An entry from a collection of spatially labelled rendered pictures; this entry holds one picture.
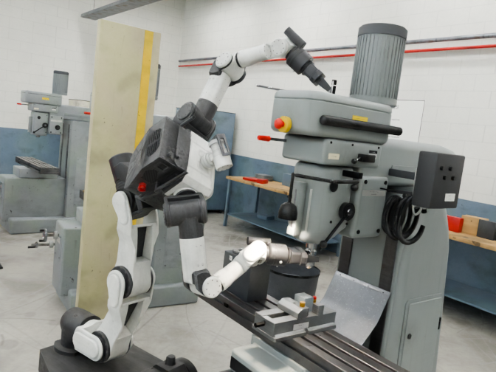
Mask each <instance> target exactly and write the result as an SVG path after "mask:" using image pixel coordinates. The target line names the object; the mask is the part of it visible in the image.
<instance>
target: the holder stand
mask: <svg viewBox="0 0 496 372"><path fill-rule="evenodd" d="M243 249H244V248H234V249H232V250H225V252H224V264H223V268H224V267H225V266H226V265H228V264H229V263H231V262H232V261H233V259H234V258H235V257H236V256H237V255H239V253H240V252H241V251H242V250H243ZM270 267H271V265H267V264H266V262H263V263H262V264H258V265H257V266H251V267H250V268H249V269H248V270H247V271H246V272H245V273H244V274H243V275H242V276H240V277H239V278H238V279H237V280H235V281H234V282H233V283H232V285H231V286H229V287H228V288H227V289H226V290H227V291H228V292H231V293H232V294H234V295H235V296H237V297H239V298H241V299H242V300H244V301H245V302H252V301H257V300H265V299H266V296H267V290H268V285H269V273H270Z"/></svg>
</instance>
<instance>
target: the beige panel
mask: <svg viewBox="0 0 496 372"><path fill-rule="evenodd" d="M160 41H161V33H159V32H153V31H150V30H144V29H141V28H138V27H132V26H129V25H125V24H120V23H117V22H113V21H108V20H105V19H99V20H98V22H97V40H96V50H95V59H94V77H93V87H92V105H91V114H90V124H89V142H88V152H87V162H86V180H85V190H84V200H83V217H82V227H81V237H80V255H79V264H78V274H77V292H76V302H75V307H79V308H82V309H85V310H87V311H89V312H91V313H92V314H94V315H96V316H98V317H99V318H100V319H101V320H103V319H104V318H105V316H106V315H107V313H108V311H109V309H108V298H109V291H108V287H107V277H108V275H109V273H110V271H111V270H112V269H113V268H114V267H115V265H116V262H117V254H118V246H119V236H118V233H117V222H118V217H117V214H116V212H115V209H114V207H113V204H112V198H113V196H114V194H115V193H116V191H117V190H116V187H115V186H116V184H115V182H114V177H113V175H112V172H111V167H110V164H109V159H110V158H111V157H112V156H114V155H116V154H121V153H125V152H129V153H133V152H134V150H135V148H136V147H137V146H138V144H139V143H140V141H141V140H142V138H143V137H144V136H145V134H146V133H147V131H148V129H149V128H150V127H152V126H153V118H154V104H155V95H156V80H157V72H158V64H159V49H160Z"/></svg>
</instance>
